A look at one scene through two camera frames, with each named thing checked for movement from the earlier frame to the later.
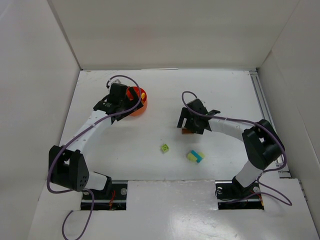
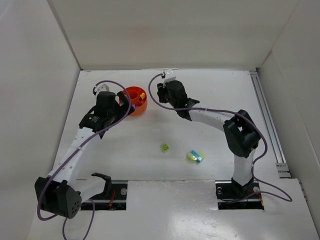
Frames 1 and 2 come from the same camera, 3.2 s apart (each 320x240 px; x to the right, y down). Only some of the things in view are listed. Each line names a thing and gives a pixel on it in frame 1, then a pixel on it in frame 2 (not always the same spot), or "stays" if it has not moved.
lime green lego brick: x=165 y=147 stays
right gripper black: x=187 y=120 -> x=161 y=92
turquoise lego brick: x=199 y=158 stays
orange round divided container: x=144 y=98 stays
